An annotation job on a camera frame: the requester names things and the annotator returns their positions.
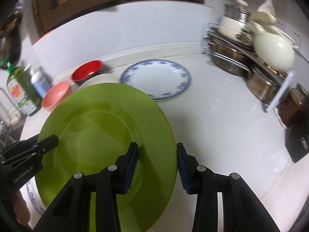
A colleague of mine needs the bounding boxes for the blue white plate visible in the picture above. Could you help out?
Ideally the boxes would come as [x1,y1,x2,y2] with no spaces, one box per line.
[119,59,192,101]
[26,177,46,216]

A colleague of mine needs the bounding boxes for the pink bowl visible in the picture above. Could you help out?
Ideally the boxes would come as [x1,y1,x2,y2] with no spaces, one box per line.
[41,81,72,113]

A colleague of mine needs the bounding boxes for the green plate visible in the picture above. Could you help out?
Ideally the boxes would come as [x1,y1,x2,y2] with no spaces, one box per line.
[35,83,177,231]

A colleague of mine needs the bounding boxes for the red black bowl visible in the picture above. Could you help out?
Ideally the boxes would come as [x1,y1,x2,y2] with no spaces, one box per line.
[71,60,103,85]

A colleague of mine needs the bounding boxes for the cream white bowl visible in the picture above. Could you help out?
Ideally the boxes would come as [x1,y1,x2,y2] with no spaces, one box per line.
[78,73,118,90]

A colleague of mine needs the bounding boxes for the person left hand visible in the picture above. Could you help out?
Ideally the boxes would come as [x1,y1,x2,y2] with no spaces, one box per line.
[10,191,30,226]

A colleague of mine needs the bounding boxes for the green dish soap bottle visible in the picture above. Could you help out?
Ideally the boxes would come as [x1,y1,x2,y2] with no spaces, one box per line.
[6,62,41,116]

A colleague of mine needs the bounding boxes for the white blue pump bottle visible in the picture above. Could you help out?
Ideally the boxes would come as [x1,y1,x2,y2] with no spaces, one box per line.
[27,63,52,99]

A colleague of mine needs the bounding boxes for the black knife block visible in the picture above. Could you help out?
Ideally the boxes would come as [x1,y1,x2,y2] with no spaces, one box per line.
[285,121,309,163]

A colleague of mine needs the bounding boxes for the hanging black frying pan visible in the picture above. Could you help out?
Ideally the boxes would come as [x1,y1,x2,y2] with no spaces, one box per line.
[1,12,22,69]

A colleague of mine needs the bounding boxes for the brown glass jar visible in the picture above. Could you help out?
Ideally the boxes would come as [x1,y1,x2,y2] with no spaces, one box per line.
[278,83,308,128]

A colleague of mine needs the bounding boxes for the steel pot lower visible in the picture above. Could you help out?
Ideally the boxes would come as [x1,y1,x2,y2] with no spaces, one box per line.
[246,66,280,105]

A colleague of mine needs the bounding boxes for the steel pot upper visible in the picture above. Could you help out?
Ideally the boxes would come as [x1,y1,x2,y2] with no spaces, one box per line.
[209,38,252,78]

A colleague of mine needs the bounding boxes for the cream ceramic pot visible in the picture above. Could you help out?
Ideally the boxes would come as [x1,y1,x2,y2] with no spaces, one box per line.
[245,11,299,73]

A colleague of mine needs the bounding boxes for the white pot rack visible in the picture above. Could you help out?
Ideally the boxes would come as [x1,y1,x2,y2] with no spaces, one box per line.
[203,23,293,112]

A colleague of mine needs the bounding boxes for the white enamel pot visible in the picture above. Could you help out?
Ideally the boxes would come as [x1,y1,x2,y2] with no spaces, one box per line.
[218,16,253,47]

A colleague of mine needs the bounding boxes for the glass lidded steel pot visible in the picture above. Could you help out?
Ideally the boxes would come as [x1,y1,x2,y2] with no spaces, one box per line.
[224,0,251,23]

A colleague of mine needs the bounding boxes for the white rice spoon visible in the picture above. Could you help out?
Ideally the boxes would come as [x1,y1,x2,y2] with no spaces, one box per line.
[257,0,275,17]

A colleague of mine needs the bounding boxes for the wall power outlets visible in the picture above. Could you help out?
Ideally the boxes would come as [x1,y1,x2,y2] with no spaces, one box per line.
[275,18,303,51]

